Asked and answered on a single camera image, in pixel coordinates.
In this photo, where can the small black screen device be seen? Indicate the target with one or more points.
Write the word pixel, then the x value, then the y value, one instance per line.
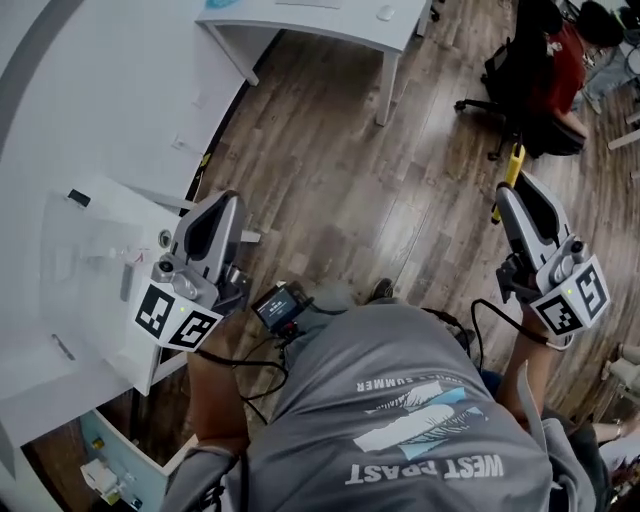
pixel 277 307

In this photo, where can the white cardboard box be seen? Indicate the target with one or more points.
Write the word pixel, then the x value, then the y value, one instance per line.
pixel 97 475

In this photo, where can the small black rectangular object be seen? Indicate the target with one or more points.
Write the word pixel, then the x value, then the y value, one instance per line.
pixel 79 196

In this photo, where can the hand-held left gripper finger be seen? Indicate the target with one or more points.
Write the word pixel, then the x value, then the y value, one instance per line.
pixel 187 220
pixel 230 235

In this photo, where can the person's right forearm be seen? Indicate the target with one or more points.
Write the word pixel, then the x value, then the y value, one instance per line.
pixel 512 370

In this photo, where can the white table with grommet hole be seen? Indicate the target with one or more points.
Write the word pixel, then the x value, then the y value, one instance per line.
pixel 30 310

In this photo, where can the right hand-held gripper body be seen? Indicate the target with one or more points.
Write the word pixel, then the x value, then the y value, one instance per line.
pixel 570 300

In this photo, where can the yellow plastic tool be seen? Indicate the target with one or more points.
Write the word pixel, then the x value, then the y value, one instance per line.
pixel 515 165

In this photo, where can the person's left forearm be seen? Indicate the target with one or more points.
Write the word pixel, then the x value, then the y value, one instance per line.
pixel 215 400

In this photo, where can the person's right shoe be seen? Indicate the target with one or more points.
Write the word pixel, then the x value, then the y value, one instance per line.
pixel 382 290

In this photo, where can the flat grey bar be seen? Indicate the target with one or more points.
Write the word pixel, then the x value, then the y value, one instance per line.
pixel 127 282

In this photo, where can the grey metal tool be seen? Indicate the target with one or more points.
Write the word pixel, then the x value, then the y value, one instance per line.
pixel 63 347

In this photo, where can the light blue table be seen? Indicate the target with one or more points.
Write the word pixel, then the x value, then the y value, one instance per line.
pixel 125 450

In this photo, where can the black office chair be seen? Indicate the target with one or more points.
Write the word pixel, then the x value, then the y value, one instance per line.
pixel 530 75

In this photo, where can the clear bottle with red mark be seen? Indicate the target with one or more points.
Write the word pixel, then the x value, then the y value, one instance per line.
pixel 137 256

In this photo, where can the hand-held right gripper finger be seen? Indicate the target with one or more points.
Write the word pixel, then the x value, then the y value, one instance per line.
pixel 522 235
pixel 545 210

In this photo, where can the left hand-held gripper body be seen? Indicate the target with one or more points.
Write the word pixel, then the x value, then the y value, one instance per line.
pixel 170 315

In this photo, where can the yellow can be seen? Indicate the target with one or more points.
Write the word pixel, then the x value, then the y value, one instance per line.
pixel 97 442

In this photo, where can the small yellow object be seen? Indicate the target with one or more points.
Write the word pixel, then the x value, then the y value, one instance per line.
pixel 205 160

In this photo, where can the person's grey printed t-shirt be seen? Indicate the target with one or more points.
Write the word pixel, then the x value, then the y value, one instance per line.
pixel 380 350

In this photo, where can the white wall socket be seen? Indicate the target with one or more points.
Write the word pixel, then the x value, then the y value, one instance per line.
pixel 180 142

